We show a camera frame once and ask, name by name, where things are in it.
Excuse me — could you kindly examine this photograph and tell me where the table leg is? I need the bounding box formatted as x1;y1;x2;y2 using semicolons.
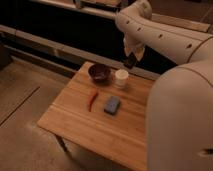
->
55;135;68;152

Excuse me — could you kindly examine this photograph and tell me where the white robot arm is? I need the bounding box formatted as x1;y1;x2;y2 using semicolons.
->
115;0;213;171

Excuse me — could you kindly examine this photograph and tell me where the dark purple bowl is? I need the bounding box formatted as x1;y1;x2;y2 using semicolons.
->
88;64;111;83

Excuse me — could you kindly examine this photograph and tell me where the black eraser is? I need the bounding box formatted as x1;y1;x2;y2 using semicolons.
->
124;58;135;69

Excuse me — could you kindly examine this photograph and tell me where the wooden table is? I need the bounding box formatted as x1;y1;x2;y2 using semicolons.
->
38;62;153;171

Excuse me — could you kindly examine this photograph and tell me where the blue-grey sponge block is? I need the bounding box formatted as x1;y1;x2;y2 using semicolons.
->
104;96;120;115

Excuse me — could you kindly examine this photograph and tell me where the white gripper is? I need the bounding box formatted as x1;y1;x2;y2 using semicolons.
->
124;37;145;61

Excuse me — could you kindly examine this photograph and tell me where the white ceramic cup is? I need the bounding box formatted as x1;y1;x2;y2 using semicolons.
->
115;69;129;87

